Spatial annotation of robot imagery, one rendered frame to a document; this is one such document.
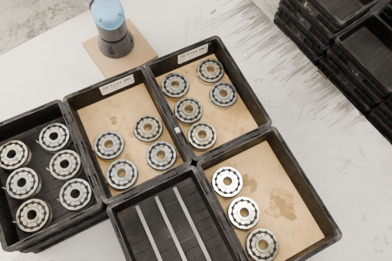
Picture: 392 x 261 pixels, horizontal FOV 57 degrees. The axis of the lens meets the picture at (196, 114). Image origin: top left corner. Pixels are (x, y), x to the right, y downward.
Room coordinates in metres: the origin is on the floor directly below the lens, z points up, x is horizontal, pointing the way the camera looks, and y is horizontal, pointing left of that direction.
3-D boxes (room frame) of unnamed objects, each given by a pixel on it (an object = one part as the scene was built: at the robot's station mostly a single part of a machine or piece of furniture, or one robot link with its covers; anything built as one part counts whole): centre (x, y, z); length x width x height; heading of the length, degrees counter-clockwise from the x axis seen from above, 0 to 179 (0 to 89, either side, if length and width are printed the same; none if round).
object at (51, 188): (0.23, 0.48, 0.87); 0.40 x 0.30 x 0.11; 32
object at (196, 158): (0.55, -0.03, 0.92); 0.40 x 0.30 x 0.02; 32
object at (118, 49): (0.85, 0.37, 0.78); 0.15 x 0.15 x 0.10
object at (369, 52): (1.12, -0.93, 0.31); 0.40 x 0.30 x 0.34; 41
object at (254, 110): (0.55, -0.03, 0.87); 0.40 x 0.30 x 0.11; 32
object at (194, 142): (0.42, -0.03, 0.86); 0.10 x 0.10 x 0.01
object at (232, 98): (0.59, -0.09, 0.86); 0.10 x 0.10 x 0.01
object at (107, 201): (0.39, 0.22, 0.92); 0.40 x 0.30 x 0.02; 32
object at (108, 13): (0.86, 0.37, 0.89); 0.13 x 0.12 x 0.14; 28
